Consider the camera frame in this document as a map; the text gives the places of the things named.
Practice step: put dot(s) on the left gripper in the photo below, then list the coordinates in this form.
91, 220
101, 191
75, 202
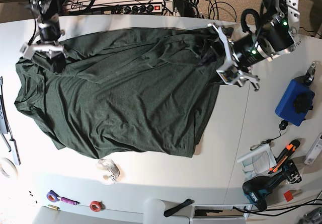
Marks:
233, 57

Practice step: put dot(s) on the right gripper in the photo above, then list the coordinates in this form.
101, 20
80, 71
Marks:
46, 40

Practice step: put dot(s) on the dark green t-shirt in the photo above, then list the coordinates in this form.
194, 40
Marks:
134, 90

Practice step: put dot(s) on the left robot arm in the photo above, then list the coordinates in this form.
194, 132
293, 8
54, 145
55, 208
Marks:
268, 33

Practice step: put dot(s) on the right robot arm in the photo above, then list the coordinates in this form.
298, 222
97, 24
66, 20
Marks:
47, 11

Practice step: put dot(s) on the black power strip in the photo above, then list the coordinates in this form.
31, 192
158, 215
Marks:
138, 9

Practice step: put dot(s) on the blue plastic box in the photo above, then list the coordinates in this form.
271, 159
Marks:
296, 101

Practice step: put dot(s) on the metal clamp tool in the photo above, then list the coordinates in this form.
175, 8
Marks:
309, 76

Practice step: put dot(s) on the silver carabiner clip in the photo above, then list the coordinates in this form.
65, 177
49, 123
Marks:
260, 144

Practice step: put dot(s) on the white paper manual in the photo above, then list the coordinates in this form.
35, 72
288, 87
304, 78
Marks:
258, 160

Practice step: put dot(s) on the orange black utility knife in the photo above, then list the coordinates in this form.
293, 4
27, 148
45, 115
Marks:
284, 155

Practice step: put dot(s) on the white tape roll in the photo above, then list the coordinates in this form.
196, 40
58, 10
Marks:
8, 169

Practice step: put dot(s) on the purple tape roll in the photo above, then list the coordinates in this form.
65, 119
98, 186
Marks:
52, 196

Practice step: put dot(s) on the brass small cylinder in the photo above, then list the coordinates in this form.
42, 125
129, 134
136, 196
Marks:
53, 207

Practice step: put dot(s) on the red tape roll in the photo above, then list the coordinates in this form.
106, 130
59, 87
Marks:
96, 206

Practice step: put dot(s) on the red square sticker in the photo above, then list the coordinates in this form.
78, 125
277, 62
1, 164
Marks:
288, 196

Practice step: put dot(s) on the black cordless drill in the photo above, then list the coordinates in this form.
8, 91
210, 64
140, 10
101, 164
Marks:
258, 188

